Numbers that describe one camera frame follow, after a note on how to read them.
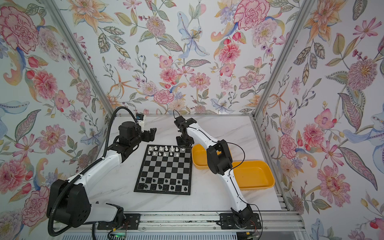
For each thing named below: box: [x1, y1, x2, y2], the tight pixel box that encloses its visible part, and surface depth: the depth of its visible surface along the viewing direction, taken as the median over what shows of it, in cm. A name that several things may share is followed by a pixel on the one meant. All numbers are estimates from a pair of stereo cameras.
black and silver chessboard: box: [133, 144, 193, 196], surface depth 91 cm
